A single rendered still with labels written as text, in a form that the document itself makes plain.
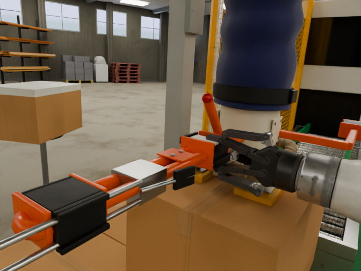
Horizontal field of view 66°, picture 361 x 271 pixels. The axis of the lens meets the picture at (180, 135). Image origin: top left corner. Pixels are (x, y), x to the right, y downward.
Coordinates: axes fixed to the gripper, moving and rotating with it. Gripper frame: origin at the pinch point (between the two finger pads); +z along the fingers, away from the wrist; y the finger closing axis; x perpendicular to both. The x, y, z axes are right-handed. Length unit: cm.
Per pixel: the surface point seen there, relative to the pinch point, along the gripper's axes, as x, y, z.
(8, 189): 57, 110, 237
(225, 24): 17.6, -28.7, 6.7
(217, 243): -6.0, 17.3, -8.1
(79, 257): 0, 54, 48
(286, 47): 21.6, -23.7, -8.7
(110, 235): 16, 54, 50
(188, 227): -5.8, 16.7, -0.7
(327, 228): 83, 53, -24
